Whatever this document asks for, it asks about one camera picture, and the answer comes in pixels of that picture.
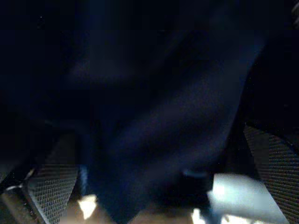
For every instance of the black garment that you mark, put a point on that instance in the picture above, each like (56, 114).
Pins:
(149, 93)

